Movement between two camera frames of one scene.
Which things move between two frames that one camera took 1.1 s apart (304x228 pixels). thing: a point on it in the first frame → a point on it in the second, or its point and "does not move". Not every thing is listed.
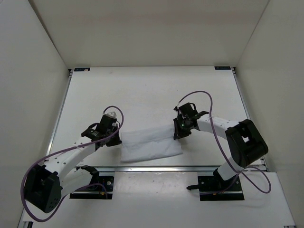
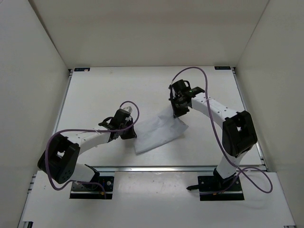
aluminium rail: [153, 168] does not move
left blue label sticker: [81, 69] does not move
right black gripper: [178, 133] → [176, 113]
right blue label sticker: [222, 68] does not move
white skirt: [148, 144] → [156, 129]
